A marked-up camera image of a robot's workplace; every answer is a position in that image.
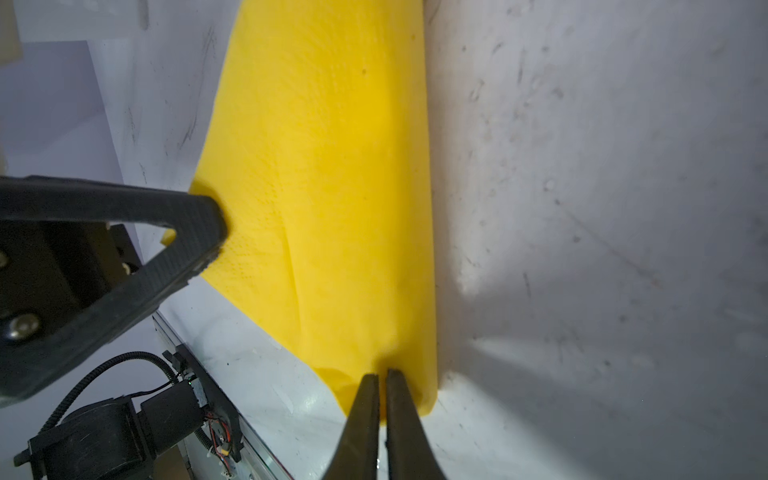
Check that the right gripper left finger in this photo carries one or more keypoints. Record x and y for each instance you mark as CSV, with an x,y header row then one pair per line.
x,y
356,455

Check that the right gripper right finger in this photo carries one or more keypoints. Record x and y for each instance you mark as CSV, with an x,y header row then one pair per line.
x,y
409,453

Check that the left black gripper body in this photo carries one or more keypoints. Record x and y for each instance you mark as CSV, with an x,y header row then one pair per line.
x,y
53,272

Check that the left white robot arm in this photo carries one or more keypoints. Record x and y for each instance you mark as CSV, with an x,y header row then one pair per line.
x,y
116,421

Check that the aluminium front mounting rail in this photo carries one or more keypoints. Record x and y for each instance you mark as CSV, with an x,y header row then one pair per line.
x,y
230,440

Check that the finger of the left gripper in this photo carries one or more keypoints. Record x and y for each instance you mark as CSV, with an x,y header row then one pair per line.
x,y
176,235

